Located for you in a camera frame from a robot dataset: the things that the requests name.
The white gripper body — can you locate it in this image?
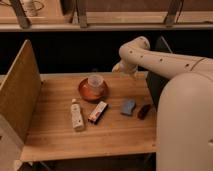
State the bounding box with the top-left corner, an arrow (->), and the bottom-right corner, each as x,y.
112,61 -> 137,75

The dark red pepper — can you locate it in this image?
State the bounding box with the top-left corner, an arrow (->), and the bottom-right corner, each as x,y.
137,104 -> 151,120

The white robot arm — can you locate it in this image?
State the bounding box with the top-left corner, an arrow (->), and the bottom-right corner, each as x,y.
113,36 -> 213,171

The right dark side panel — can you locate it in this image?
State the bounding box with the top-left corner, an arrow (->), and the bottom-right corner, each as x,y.
146,36 -> 172,108

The clear plastic cup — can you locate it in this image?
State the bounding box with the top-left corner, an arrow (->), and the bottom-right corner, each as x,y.
88,74 -> 104,95

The blue sponge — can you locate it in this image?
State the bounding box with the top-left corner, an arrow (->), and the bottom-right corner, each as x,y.
121,99 -> 136,116

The orange plate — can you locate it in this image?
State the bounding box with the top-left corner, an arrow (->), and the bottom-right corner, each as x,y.
78,78 -> 109,102

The red and white box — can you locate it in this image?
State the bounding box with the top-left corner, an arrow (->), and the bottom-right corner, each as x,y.
88,101 -> 108,124

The white squeeze bottle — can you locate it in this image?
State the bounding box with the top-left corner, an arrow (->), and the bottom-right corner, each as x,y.
70,99 -> 85,131

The left wooden side panel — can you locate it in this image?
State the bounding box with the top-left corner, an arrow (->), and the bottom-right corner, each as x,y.
0,40 -> 41,146

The wooden shelf rail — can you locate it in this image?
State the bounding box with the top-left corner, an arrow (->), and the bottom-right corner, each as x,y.
0,0 -> 213,33

